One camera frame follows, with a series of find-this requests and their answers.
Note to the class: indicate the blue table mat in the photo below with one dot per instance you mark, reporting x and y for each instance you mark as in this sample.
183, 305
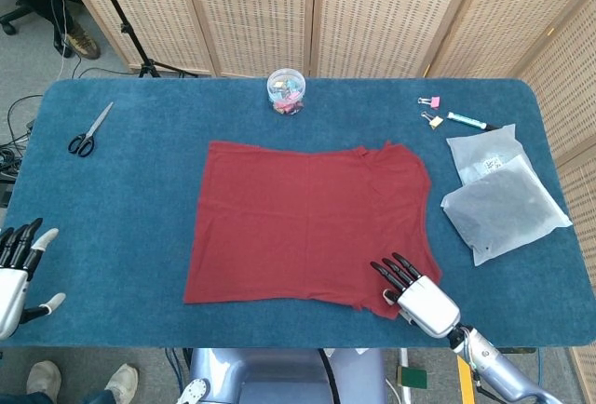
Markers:
139, 190

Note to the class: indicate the white sneaker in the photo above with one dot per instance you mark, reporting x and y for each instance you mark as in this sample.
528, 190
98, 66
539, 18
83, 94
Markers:
123, 381
44, 376

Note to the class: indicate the silver robot torso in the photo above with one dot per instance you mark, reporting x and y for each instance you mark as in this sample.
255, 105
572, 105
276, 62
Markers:
279, 376

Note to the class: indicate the white green marker pen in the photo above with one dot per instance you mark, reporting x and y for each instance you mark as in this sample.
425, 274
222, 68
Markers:
465, 120

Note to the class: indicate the yellow binder clip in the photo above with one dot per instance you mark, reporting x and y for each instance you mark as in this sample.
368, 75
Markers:
437, 122

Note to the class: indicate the camouflage shoe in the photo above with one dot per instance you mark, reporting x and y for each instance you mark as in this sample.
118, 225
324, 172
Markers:
84, 43

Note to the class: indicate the wicker folding screen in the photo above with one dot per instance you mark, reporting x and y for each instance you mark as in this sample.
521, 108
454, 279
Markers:
256, 13

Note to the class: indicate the black tripod stand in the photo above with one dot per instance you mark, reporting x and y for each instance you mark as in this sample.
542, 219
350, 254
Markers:
125, 29

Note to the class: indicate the clear jar of binder clips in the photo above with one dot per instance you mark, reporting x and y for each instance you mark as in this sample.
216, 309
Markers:
286, 92

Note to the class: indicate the white bag with dark contents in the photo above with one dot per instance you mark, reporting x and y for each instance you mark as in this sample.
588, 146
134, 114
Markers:
503, 208

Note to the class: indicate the green box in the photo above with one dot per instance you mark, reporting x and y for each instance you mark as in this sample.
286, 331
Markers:
412, 377

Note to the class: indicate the white labelled plastic bag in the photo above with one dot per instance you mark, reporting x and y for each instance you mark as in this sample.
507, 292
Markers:
479, 148

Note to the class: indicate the pink binder clip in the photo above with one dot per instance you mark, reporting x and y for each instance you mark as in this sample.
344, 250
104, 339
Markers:
435, 102

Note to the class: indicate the red t-shirt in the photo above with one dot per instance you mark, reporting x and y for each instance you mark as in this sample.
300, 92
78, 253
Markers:
302, 222

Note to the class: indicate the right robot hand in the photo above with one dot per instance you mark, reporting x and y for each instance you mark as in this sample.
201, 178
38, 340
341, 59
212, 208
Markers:
428, 306

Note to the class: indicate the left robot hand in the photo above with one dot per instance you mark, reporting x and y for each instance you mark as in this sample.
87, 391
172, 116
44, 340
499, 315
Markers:
11, 283

